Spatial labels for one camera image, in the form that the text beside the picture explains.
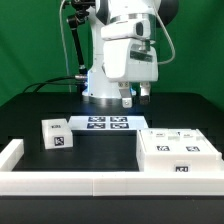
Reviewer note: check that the white cabinet body box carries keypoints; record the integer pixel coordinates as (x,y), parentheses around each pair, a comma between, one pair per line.
(175,161)

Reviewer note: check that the white marker base plate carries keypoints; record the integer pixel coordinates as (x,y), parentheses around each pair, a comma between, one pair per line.
(107,123)

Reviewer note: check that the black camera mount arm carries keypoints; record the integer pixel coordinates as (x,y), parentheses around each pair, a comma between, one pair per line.
(74,21)

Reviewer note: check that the white U-shaped fence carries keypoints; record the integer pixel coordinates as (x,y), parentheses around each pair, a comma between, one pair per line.
(100,183)

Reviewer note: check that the white cabinet door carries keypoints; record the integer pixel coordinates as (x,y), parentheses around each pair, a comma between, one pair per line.
(193,141)
(158,140)

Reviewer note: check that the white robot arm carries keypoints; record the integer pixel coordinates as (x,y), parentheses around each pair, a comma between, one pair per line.
(158,12)

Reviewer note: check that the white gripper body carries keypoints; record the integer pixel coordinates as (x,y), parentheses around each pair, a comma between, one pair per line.
(127,54)

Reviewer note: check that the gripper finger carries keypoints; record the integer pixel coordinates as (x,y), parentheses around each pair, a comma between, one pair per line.
(125,92)
(144,97)

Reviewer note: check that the white cabinet top block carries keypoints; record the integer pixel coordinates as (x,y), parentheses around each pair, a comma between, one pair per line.
(56,134)

